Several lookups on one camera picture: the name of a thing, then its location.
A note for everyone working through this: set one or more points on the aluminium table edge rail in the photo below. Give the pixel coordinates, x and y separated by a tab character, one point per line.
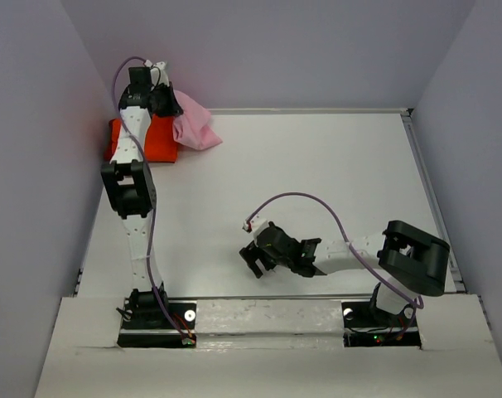
255	111

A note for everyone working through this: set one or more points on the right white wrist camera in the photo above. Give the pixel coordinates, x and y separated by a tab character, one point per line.
254	224

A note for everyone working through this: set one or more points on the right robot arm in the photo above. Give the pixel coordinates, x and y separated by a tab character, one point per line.
408	263

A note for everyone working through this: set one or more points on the folded orange t-shirt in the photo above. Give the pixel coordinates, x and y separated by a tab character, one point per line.
160	146

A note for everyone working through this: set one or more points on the pink t-shirt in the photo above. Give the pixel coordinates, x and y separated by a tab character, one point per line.
192	128

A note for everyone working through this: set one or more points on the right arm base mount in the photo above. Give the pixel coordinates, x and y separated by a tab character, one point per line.
365	325

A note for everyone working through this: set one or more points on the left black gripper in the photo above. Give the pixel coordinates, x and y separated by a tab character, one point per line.
171	107

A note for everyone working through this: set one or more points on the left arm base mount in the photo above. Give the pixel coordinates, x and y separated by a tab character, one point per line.
145	325

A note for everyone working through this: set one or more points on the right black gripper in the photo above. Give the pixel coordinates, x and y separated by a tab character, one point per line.
250	254

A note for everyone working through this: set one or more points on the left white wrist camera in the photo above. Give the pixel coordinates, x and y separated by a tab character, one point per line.
158	72

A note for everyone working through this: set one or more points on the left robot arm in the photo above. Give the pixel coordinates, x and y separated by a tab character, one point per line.
127	176

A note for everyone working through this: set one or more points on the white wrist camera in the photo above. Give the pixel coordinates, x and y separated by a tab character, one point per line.
158	72
254	224

